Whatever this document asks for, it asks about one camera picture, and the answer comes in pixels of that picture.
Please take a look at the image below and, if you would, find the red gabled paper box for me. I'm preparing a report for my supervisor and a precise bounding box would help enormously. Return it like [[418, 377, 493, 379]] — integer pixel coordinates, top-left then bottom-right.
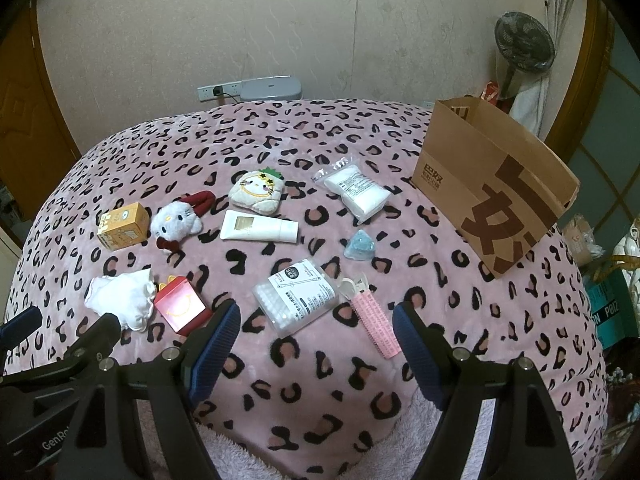
[[152, 276, 213, 335]]

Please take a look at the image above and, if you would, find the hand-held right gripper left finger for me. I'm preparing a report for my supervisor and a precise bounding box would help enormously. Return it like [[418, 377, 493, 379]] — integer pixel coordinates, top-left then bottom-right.
[[57, 300, 243, 480]]

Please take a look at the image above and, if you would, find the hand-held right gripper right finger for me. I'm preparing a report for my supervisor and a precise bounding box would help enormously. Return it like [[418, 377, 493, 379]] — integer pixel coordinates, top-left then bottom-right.
[[391, 301, 568, 480]]

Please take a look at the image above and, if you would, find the wooden framed sliding door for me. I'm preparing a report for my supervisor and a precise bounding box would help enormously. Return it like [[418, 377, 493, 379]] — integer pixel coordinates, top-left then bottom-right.
[[545, 0, 640, 241]]

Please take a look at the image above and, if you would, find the clear bag of cotton pads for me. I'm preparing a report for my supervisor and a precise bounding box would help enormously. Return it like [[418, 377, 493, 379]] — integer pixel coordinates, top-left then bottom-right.
[[312, 156, 392, 226]]

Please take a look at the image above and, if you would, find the clear cotton swab box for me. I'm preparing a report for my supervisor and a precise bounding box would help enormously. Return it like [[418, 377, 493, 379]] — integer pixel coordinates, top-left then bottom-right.
[[252, 258, 341, 338]]

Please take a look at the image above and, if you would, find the grey plastic appliance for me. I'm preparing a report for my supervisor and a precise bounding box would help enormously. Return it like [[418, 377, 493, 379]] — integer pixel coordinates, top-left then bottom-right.
[[240, 76, 303, 102]]

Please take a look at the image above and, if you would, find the small yellow box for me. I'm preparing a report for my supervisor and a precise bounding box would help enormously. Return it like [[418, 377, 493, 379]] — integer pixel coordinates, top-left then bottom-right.
[[96, 202, 151, 252]]

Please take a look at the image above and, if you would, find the white cat plush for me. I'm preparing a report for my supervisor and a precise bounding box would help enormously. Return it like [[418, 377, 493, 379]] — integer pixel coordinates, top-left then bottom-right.
[[150, 199, 205, 252]]

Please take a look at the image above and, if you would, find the pink leopard print blanket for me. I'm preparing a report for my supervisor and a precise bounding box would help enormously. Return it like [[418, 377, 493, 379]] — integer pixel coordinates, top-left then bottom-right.
[[2, 97, 621, 480]]

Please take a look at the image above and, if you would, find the white curtain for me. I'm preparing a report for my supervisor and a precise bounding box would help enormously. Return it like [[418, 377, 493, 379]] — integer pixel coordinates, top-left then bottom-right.
[[510, 80, 551, 126]]

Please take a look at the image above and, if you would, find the teal cardboard box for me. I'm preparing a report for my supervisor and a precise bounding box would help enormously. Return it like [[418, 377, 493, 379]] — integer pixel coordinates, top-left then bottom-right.
[[582, 267, 640, 351]]

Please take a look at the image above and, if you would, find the brown bag with plastic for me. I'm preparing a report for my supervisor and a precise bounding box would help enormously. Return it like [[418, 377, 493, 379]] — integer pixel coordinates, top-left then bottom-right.
[[562, 215, 606, 268]]

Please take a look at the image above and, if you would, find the brown paper bag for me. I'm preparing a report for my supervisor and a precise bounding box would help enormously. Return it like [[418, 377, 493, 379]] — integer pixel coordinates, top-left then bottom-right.
[[412, 97, 581, 281]]

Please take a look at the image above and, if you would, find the white cream tube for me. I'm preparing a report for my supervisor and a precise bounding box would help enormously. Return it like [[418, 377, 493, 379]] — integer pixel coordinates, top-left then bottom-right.
[[220, 210, 300, 244]]

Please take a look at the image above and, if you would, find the cream cat plush pouch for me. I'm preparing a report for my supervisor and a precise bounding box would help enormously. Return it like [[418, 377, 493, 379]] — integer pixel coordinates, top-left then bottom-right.
[[228, 165, 286, 218]]

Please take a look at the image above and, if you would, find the white ruffled cloth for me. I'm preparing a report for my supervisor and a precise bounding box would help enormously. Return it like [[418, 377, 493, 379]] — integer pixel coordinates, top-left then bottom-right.
[[84, 268, 156, 333]]

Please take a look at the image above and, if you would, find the light blue triangular packet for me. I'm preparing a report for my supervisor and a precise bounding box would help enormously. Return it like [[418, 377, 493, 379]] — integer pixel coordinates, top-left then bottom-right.
[[345, 229, 377, 262]]

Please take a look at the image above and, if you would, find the dark standing fan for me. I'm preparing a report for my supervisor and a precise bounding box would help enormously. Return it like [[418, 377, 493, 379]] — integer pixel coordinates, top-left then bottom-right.
[[495, 11, 556, 98]]

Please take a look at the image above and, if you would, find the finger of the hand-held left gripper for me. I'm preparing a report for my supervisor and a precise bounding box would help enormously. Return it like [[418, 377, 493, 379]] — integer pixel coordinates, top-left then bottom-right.
[[0, 312, 122, 401], [0, 305, 44, 356]]

